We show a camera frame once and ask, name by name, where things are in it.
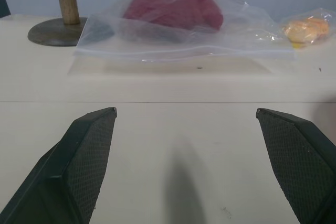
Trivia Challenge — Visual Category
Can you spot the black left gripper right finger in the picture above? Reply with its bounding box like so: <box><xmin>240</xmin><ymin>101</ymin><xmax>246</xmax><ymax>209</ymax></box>
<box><xmin>256</xmin><ymin>108</ymin><xmax>336</xmax><ymax>224</ymax></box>

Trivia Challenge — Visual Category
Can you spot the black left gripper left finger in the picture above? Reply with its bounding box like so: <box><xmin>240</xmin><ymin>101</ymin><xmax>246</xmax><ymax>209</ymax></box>
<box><xmin>0</xmin><ymin>106</ymin><xmax>118</xmax><ymax>224</ymax></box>

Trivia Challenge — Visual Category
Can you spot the red round object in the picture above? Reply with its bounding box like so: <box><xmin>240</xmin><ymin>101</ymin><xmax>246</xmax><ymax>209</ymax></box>
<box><xmin>122</xmin><ymin>0</ymin><xmax>224</xmax><ymax>32</ymax></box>

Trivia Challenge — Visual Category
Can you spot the small clear plastic bag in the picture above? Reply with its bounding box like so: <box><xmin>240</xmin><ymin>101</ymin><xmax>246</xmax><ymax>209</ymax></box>
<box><xmin>278</xmin><ymin>7</ymin><xmax>336</xmax><ymax>49</ymax></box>

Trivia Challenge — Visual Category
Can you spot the wooden stand with round base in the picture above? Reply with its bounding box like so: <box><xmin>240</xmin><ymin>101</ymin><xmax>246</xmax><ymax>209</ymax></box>
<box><xmin>27</xmin><ymin>0</ymin><xmax>89</xmax><ymax>47</ymax></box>

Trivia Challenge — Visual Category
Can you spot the large clear plastic zip bag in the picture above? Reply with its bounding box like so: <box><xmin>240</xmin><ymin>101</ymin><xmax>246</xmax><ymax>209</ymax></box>
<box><xmin>67</xmin><ymin>0</ymin><xmax>299</xmax><ymax>76</ymax></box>

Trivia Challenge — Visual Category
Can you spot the dark object at edge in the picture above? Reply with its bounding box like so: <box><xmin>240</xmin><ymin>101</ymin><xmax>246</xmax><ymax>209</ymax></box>
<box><xmin>0</xmin><ymin>0</ymin><xmax>12</xmax><ymax>19</ymax></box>

